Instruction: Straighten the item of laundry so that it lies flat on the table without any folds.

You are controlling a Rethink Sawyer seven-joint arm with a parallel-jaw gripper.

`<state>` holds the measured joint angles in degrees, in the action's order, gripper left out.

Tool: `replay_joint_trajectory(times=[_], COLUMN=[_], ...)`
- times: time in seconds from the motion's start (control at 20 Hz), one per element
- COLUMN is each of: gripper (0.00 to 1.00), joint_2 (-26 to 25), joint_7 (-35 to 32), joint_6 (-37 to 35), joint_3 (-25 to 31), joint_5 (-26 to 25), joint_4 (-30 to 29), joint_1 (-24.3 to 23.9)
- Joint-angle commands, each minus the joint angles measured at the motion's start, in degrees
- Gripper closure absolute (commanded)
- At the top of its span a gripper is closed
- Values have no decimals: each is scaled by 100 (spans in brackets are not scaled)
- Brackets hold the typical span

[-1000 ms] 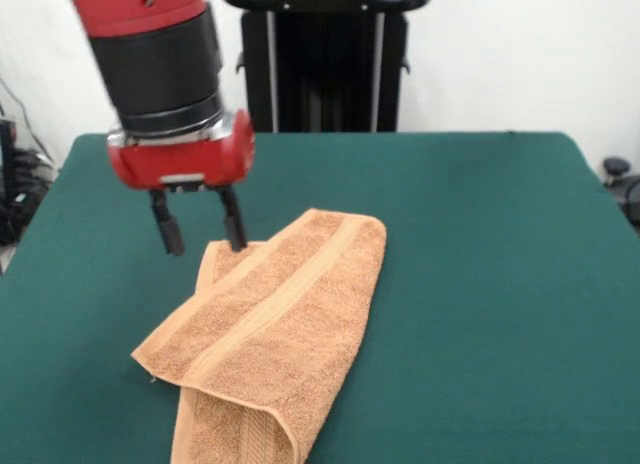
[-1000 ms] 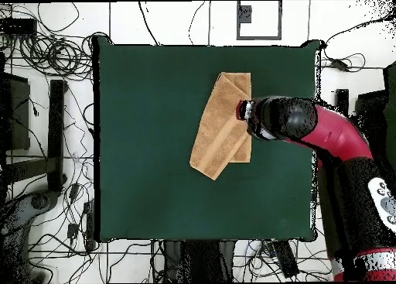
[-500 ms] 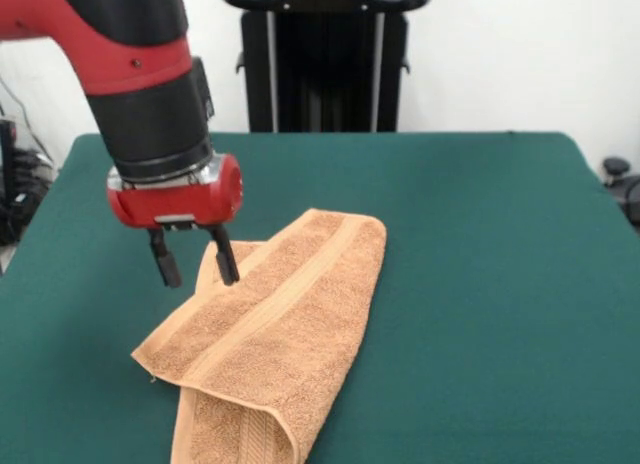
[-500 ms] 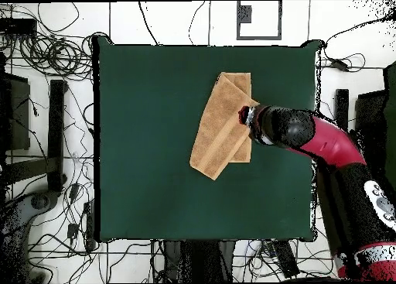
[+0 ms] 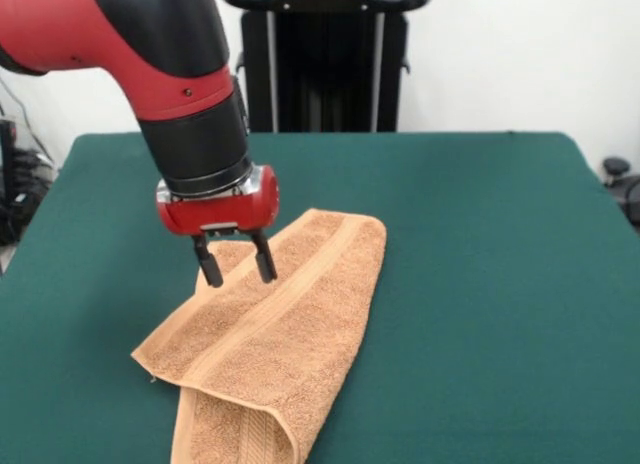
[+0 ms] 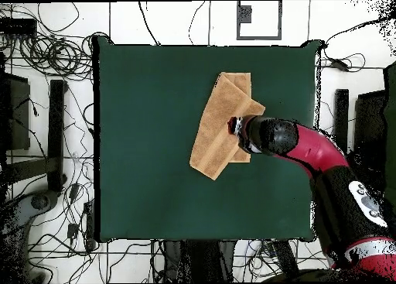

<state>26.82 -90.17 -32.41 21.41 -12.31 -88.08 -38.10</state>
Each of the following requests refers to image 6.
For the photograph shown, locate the grey office chair base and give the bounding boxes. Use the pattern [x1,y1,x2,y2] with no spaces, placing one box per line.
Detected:
[0,189,61,284]

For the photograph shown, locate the flat black box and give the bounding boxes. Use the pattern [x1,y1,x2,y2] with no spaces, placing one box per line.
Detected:
[0,17,38,36]

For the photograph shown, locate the black power strip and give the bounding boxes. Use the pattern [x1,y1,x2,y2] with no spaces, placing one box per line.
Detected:
[82,200,97,251]

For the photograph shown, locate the orange terry towel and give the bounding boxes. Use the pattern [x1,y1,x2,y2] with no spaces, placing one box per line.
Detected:
[189,71,266,181]

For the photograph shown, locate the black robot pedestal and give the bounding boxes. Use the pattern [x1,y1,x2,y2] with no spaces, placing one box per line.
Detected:
[162,239,237,284]

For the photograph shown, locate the tangled black cables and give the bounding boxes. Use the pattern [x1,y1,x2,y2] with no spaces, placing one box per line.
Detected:
[0,2,110,81]

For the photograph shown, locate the dark green table cloth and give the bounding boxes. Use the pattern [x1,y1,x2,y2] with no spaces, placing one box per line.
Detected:
[92,36,323,244]

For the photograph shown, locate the green cloth covered table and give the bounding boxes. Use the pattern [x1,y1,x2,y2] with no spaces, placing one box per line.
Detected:
[382,60,396,204]

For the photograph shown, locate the short black bar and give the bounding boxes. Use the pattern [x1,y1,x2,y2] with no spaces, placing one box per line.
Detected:
[333,88,350,167]

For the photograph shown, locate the black cabinet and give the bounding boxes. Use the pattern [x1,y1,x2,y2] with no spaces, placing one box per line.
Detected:
[0,71,31,152]

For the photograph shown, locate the grey square floor frame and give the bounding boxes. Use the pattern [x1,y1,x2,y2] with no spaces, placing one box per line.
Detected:
[236,0,283,41]

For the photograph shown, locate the long black bar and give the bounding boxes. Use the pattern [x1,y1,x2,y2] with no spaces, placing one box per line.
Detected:
[46,79,68,193]

